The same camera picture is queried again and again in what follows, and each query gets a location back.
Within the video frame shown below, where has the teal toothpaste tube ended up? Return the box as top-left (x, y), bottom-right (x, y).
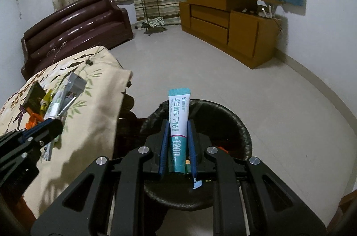
top-left (168, 88), bottom-right (191, 174)

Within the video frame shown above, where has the white cable on sofa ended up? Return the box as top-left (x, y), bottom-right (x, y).
top-left (45, 41), bottom-right (68, 65)

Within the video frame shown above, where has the black lined trash bin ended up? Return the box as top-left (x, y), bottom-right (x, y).
top-left (140, 99), bottom-right (252, 211)

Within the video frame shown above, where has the black metal plant stand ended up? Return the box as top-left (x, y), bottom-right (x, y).
top-left (140, 0), bottom-right (166, 36)

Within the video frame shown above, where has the orange plastic bag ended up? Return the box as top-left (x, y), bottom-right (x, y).
top-left (25, 113), bottom-right (44, 130)

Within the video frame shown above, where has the silver foil packet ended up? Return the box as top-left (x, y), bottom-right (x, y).
top-left (58, 72), bottom-right (87, 117)

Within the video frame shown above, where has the white router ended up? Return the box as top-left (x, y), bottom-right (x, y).
top-left (261, 5), bottom-right (275, 19)

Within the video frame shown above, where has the wooden TV cabinet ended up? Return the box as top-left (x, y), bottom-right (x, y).
top-left (179, 0), bottom-right (284, 69)

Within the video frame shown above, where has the floral beige tablecloth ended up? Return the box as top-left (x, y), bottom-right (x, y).
top-left (1, 46), bottom-right (133, 217)

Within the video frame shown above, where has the yellow snack wrapper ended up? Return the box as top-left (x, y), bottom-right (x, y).
top-left (40, 89), bottom-right (55, 116)

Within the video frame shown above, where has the white green tube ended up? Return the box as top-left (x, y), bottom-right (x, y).
top-left (40, 87), bottom-right (70, 162)

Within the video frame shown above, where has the dark brown leather sofa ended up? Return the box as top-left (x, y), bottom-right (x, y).
top-left (21, 0), bottom-right (134, 80)

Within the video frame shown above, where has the black cigarette box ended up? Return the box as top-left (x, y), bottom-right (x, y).
top-left (22, 81), bottom-right (46, 115)

